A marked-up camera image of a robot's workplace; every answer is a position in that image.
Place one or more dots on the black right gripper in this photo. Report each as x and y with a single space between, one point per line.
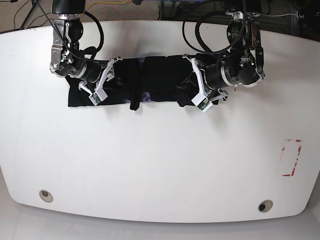
93 72

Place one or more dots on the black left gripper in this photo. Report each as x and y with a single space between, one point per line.
210 82

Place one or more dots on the black t-shirt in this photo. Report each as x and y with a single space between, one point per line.
152 79

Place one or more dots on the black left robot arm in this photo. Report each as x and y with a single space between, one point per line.
241 62

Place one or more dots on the red tape rectangle marking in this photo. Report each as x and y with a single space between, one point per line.
289 157

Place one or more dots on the left table grommet hole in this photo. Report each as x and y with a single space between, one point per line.
46 196

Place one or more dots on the table grommet hole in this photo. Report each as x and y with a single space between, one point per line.
265 206
46 196

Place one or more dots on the right table grommet hole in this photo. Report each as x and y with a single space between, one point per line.
265 206

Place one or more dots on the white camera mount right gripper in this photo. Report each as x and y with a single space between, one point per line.
95 91

